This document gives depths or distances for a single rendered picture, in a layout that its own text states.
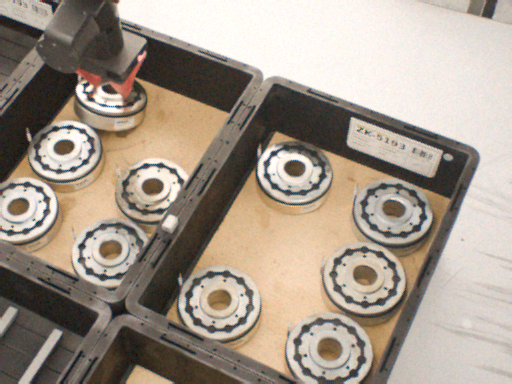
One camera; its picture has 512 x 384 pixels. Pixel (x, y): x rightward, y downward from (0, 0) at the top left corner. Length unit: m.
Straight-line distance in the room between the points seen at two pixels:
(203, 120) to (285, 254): 0.25
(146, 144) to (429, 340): 0.48
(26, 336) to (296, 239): 0.37
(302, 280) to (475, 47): 0.64
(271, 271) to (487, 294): 0.34
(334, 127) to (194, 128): 0.21
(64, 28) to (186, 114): 0.30
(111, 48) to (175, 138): 0.18
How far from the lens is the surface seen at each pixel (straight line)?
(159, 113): 1.27
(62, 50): 1.05
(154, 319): 0.98
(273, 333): 1.08
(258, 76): 1.18
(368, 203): 1.15
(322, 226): 1.16
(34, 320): 1.12
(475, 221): 1.36
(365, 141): 1.19
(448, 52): 1.57
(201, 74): 1.24
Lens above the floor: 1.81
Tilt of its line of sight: 56 degrees down
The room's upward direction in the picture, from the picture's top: 3 degrees counter-clockwise
